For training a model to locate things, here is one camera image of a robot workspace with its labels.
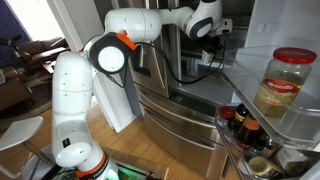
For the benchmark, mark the orange label sauce bottle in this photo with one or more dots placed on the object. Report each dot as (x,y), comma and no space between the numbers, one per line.
(250,128)

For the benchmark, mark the dark sauce bottle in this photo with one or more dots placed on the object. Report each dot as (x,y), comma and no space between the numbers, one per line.
(240,115)

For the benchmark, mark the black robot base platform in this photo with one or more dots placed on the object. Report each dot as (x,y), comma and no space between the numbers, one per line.
(133,173)

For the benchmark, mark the brown armchair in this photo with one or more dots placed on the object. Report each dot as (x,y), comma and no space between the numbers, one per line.
(13,93)

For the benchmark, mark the clear door bin with jar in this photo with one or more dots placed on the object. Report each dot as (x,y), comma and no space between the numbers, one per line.
(296,130)

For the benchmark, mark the clear crisper drawer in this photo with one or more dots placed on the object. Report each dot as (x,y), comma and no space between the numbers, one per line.
(213,71)

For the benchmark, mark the stainless steel freezer drawer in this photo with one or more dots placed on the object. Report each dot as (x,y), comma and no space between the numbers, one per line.
(186,156)
(156,96)

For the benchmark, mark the Mezzetta jar with red lid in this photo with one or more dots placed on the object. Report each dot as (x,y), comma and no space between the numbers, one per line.
(283,86)

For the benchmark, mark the brown sofa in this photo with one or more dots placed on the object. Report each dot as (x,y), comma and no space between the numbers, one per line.
(40,50)

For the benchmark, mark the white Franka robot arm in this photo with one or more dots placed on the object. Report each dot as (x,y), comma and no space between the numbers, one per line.
(71,100)

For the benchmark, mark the white container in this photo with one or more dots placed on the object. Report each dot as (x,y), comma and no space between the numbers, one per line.
(293,160)

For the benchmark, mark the yellow lid jar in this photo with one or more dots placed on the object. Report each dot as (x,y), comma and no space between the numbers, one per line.
(263,166)

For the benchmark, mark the small red lid jar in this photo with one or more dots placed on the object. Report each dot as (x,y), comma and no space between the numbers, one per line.
(226,113)

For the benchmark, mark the glass fridge shelf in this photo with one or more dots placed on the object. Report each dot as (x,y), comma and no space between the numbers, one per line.
(191,53)

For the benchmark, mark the dark glass bottle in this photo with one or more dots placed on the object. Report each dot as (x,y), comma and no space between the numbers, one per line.
(266,145)

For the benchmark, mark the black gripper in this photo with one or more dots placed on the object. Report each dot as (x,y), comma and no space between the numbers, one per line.
(215,42)

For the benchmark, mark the clear door bin with bottles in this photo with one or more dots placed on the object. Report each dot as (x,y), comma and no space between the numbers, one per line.
(230,146)

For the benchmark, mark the white lined open fridge door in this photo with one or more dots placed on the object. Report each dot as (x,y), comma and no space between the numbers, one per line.
(283,20)

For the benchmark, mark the wooden coffee table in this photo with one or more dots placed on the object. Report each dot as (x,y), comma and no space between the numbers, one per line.
(48,66)

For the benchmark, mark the stainless steel refrigerator body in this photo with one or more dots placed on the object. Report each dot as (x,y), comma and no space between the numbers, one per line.
(206,90)

